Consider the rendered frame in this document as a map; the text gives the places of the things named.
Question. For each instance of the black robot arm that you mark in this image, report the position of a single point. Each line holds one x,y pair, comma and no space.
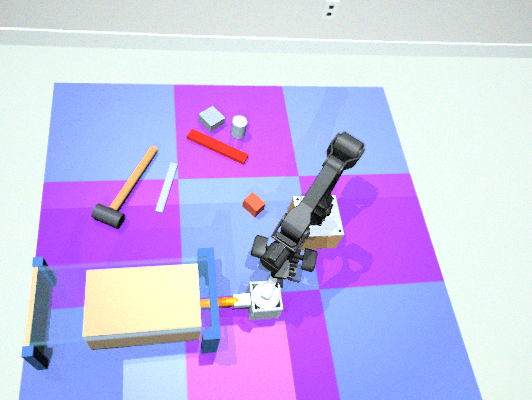
343,153

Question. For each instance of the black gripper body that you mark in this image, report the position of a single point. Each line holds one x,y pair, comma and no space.
308,259

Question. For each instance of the red flat bar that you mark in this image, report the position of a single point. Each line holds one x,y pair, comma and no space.
217,146

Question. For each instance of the mallet with grey head and wooden handle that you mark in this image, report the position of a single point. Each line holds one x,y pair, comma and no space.
110,215

